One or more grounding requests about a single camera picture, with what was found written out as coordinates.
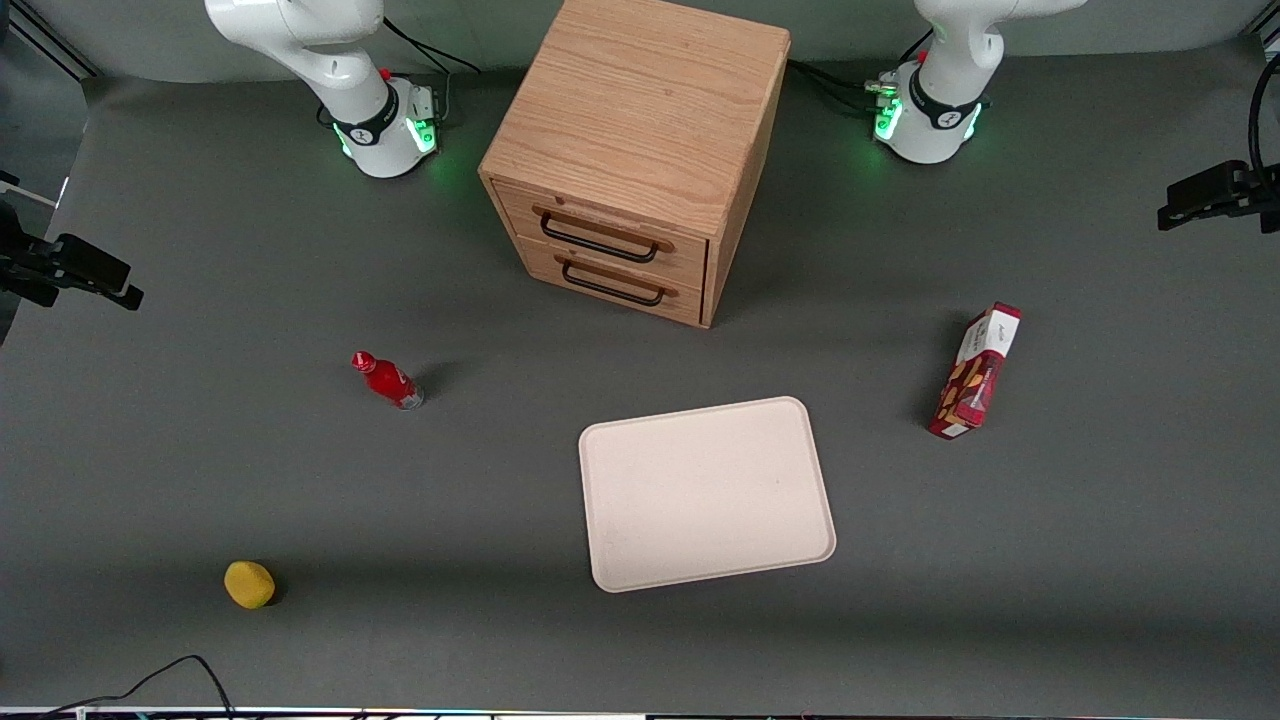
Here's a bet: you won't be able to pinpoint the red cookie box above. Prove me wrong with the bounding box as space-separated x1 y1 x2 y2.
927 302 1023 441

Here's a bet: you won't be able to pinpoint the beige rectangular tray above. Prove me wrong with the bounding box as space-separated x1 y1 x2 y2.
578 396 838 594

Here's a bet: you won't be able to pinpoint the wooden drawer front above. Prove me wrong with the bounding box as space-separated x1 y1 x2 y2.
514 236 706 327
493 180 711 291

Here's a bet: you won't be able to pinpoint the red plastic bottle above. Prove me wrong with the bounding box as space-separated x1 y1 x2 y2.
351 351 425 411

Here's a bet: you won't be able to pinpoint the wooden two-drawer cabinet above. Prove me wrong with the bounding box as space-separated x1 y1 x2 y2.
478 0 792 330

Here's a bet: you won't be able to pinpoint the yellow sponge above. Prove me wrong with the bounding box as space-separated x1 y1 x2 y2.
224 561 277 610

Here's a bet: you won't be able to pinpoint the black wire drawer handle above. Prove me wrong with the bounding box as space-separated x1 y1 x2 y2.
532 204 676 266
554 254 680 308

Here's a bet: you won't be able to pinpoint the black left arm base cables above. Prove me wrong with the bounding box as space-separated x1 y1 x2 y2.
787 28 933 117

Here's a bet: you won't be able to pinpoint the black arm base cables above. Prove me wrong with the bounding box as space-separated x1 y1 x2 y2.
787 28 933 117
383 15 482 123

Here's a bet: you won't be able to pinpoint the black right arm base cables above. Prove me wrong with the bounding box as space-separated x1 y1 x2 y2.
383 15 482 123

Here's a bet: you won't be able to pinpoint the black cable on table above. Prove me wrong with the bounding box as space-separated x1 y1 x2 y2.
45 655 237 720

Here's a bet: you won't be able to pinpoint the black cable on mount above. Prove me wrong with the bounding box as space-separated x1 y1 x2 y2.
1246 52 1280 171

